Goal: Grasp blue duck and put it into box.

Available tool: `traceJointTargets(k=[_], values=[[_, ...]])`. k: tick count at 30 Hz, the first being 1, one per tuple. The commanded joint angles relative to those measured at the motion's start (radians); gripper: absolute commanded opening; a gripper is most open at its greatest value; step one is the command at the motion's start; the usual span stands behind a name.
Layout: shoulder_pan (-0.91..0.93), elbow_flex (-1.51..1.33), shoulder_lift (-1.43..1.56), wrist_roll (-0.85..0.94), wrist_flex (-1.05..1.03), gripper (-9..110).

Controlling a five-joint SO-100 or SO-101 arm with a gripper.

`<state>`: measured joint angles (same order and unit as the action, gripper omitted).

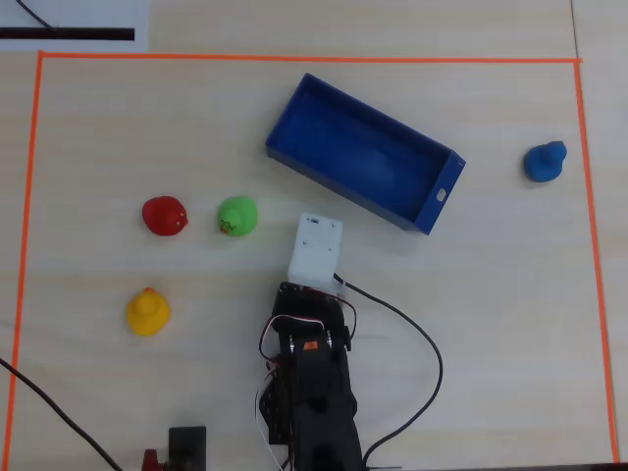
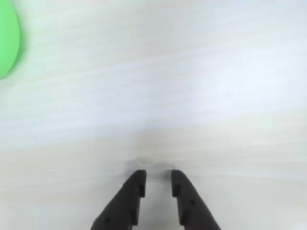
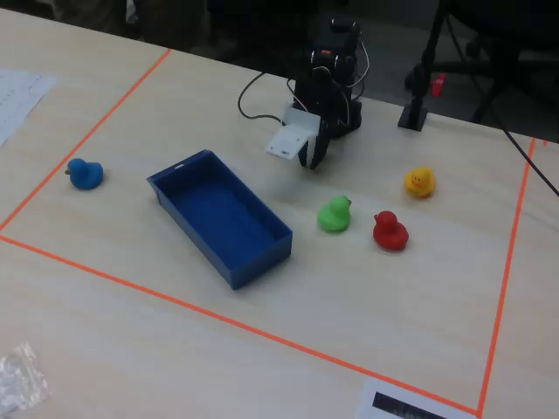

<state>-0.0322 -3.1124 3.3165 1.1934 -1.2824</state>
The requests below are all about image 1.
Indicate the red rubber duck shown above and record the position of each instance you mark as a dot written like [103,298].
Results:
[164,216]

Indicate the blue rubber duck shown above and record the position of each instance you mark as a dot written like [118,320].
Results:
[542,164]

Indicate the black camera stand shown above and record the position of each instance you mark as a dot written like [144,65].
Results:
[187,449]

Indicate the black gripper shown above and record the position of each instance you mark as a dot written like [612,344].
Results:
[305,297]

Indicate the orange tape border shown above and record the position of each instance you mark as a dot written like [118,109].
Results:
[309,59]

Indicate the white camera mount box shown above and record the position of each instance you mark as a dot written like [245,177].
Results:
[316,247]

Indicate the blue plastic box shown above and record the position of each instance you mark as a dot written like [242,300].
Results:
[363,152]

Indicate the green rubber duck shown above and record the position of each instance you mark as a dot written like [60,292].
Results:
[238,216]

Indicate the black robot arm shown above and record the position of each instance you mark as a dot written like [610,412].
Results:
[319,392]

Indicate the white paper with black bar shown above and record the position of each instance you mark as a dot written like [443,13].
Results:
[73,19]

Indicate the yellow rubber duck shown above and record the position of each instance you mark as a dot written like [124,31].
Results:
[147,314]

